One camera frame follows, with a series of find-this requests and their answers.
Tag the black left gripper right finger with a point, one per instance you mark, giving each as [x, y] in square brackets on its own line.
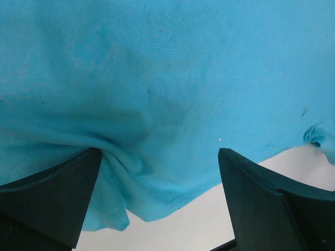
[269, 211]

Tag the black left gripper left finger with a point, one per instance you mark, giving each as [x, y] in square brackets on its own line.
[46, 210]

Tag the teal t shirt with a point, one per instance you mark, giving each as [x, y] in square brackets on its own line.
[159, 87]

